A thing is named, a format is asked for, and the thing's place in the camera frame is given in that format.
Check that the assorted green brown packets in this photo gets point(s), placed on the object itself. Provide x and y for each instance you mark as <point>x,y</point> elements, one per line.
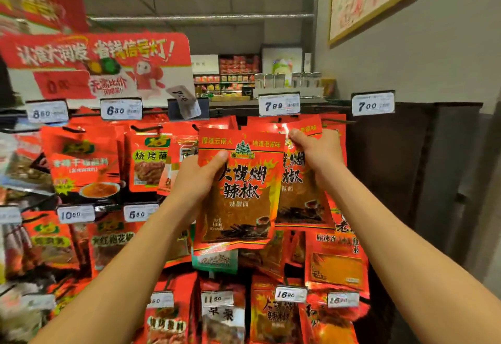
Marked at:
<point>16,301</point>

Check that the red barbecue dip seasoning packet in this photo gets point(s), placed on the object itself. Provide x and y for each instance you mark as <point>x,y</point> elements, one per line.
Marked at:
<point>149,164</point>

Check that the distant shelf goods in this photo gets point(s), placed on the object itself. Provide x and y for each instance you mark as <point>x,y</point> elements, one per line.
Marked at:
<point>235,73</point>

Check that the rows of hanging red packets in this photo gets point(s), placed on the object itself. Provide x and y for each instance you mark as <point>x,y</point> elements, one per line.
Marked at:
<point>336,269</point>

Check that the clear packet with red label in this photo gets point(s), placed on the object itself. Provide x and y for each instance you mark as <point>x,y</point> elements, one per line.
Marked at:
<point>23,167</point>

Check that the person's left hand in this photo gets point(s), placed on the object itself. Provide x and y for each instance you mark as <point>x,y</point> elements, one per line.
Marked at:
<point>192,185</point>

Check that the metal ceiling rail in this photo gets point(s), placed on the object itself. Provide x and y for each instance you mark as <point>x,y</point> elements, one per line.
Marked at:
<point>203,17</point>

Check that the person's right forearm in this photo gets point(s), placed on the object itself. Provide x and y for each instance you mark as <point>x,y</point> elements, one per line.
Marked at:
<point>415,269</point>

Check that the person's right hand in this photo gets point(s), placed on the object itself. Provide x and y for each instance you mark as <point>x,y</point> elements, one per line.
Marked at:
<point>317,153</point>

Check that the white picture poster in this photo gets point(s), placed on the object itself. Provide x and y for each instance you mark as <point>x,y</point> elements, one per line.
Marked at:
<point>282,64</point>

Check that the person's left forearm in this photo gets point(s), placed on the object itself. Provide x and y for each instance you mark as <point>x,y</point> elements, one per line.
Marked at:
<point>117,285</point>

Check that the green white-label packet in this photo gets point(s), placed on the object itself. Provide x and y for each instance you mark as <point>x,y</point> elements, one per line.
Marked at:
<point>215,261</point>

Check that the hanging display of seasoning packets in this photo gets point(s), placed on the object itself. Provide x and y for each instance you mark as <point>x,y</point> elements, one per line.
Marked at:
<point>279,104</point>

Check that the huajiao powder packets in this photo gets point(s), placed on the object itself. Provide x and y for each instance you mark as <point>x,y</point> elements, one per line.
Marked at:
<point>184,148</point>

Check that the red white promotion sign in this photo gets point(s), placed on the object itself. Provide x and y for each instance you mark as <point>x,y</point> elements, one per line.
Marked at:
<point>94,50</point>

